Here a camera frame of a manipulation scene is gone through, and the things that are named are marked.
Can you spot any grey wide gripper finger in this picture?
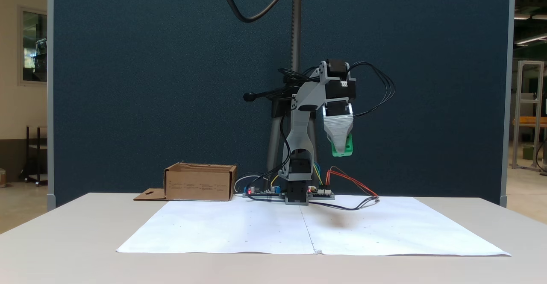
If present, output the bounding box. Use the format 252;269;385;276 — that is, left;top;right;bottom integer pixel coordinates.
323;116;354;155

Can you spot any green die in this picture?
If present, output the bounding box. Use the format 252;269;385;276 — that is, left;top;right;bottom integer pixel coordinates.
332;133;355;157

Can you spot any dark motor driver board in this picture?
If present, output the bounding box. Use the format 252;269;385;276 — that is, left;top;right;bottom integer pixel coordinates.
309;184;335;200

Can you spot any blue power circuit board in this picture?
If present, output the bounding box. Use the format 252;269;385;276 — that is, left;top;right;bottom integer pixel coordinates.
243;184;283;198

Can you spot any white paper sheet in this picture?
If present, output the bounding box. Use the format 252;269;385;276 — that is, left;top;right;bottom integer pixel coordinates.
116;195;512;257

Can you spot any brown cardboard box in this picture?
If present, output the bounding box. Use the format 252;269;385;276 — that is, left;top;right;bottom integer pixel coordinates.
133;162;238;202

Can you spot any orange wooden workbench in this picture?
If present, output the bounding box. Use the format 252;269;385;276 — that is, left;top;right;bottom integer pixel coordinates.
512;117;547;128

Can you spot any dark blue partition panel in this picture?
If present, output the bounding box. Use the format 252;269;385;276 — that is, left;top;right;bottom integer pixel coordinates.
47;0;516;208

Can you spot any black shelf cart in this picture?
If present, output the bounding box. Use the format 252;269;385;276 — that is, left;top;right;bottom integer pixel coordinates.
25;126;48;187

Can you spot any orange red wire bundle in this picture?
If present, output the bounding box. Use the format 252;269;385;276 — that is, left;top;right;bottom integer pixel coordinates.
326;166;380;200

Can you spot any black wrist servo wire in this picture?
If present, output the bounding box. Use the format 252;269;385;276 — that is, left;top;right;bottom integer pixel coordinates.
277;67;320;85

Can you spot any black gripper servo wire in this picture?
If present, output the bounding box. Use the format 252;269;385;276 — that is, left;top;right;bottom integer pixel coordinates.
346;61;396;119

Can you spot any black elbow servo wire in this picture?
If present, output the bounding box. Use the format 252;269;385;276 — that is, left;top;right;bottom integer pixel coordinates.
245;112;293;202

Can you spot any black extension wire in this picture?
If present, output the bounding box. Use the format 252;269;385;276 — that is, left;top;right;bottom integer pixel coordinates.
309;196;380;211

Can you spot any black camera tripod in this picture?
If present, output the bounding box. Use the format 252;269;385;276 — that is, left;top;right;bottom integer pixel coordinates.
243;0;319;182

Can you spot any white cable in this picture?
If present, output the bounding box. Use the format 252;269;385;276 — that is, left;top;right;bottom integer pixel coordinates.
234;174;271;195

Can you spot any thick black camera cable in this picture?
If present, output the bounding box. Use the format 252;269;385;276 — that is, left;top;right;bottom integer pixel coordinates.
215;0;303;23

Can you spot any aluminium frame rack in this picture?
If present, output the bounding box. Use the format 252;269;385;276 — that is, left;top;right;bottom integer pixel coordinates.
512;60;546;172

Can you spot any wall window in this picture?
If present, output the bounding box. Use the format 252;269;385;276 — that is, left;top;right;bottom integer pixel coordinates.
18;5;48;86

